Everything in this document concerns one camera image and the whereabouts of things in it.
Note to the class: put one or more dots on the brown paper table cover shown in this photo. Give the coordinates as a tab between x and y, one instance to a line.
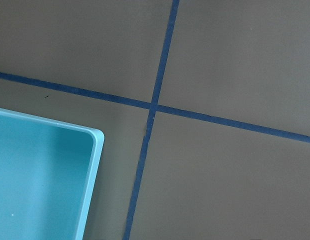
204	105

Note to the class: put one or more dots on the teal plastic bin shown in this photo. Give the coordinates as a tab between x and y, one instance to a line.
48	170

